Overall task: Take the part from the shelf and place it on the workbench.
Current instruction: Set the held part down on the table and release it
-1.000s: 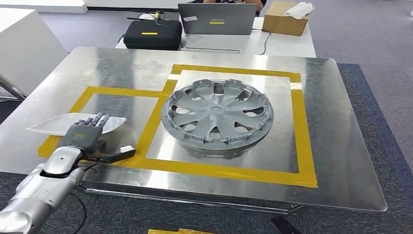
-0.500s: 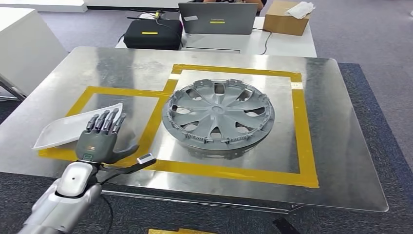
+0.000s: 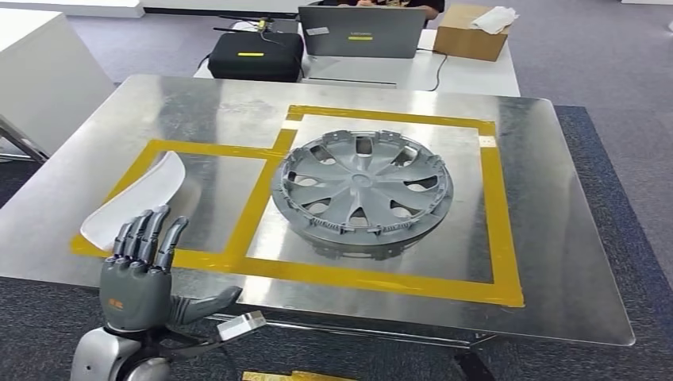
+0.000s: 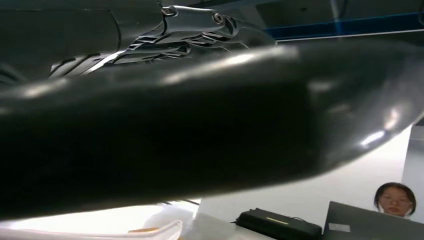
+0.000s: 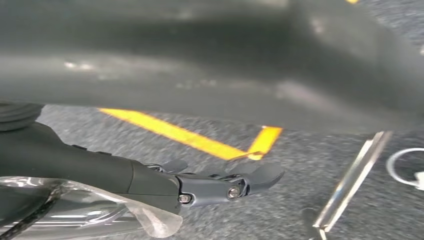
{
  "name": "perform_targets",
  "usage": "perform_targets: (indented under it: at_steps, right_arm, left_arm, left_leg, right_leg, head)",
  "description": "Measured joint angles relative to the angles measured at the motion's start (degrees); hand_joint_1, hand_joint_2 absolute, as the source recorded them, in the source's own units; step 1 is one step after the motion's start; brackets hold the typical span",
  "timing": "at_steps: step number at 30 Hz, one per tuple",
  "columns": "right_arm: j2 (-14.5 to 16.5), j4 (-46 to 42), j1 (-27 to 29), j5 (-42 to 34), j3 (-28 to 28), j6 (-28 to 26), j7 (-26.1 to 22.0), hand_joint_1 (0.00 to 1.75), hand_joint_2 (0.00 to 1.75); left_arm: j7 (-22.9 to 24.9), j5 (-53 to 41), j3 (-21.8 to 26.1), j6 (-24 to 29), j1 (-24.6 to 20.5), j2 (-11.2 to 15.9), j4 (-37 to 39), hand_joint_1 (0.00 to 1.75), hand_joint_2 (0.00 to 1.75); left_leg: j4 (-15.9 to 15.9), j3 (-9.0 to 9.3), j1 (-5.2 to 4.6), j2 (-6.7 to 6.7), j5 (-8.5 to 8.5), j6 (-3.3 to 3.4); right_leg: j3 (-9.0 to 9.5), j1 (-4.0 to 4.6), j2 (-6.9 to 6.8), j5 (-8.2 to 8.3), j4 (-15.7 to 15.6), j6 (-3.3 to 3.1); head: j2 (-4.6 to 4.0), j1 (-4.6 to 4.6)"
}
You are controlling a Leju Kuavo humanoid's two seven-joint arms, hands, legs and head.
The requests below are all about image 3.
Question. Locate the white plastic part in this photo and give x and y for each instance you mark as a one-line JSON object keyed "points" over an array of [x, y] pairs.
{"points": [[142, 200]]}

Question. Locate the black carry case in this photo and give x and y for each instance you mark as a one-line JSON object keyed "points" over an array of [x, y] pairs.
{"points": [[255, 65]]}

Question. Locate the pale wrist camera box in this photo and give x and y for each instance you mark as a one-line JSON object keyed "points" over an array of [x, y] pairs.
{"points": [[239, 326]]}

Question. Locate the steel workbench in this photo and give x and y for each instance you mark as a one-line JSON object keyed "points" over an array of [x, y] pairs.
{"points": [[568, 236]]}

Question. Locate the yellow floor tape marking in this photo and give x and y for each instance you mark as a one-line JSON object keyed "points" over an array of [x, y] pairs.
{"points": [[294, 376]]}

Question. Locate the person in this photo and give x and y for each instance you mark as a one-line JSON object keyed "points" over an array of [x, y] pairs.
{"points": [[431, 6]]}

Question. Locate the black antenna device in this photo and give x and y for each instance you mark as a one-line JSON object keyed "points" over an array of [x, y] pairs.
{"points": [[260, 23]]}

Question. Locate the white paper sheet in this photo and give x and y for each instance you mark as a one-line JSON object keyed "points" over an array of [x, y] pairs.
{"points": [[494, 20]]}

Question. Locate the white table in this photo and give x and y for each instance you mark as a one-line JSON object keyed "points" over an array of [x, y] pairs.
{"points": [[483, 76]]}

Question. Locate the yellow tape on workbench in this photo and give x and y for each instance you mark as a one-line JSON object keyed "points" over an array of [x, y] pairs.
{"points": [[494, 221]]}

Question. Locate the grey laptop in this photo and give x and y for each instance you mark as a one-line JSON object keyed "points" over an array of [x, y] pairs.
{"points": [[363, 23]]}

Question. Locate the white desk with metal legs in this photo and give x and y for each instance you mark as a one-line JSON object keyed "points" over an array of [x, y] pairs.
{"points": [[47, 79]]}

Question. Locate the cardboard box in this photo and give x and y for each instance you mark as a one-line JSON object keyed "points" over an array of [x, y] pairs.
{"points": [[468, 44]]}

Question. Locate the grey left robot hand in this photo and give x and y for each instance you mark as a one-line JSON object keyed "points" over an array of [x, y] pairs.
{"points": [[134, 294]]}

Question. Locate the grey wheel cover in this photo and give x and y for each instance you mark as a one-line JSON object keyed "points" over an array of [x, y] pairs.
{"points": [[363, 184]]}

